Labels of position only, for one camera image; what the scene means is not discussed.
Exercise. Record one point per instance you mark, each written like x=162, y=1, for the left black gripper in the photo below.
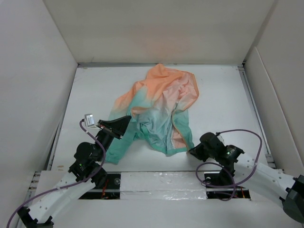
x=118, y=126

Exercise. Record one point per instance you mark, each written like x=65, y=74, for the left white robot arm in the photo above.
x=85, y=174

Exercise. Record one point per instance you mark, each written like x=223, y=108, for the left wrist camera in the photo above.
x=89, y=120

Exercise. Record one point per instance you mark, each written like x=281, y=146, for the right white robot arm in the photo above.
x=239, y=169

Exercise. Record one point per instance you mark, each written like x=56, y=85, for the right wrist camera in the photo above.
x=218, y=134

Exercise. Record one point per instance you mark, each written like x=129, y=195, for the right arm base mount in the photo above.
x=223, y=194

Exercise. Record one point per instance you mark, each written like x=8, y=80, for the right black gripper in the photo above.
x=197, y=152

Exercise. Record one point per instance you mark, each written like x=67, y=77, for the orange and teal jacket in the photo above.
x=158, y=106

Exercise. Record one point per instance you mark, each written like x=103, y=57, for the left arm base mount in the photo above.
x=112, y=181

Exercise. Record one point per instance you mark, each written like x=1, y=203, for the metal rail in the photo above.
x=161, y=190

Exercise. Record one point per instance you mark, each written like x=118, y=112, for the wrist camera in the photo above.
x=218, y=134
x=89, y=120

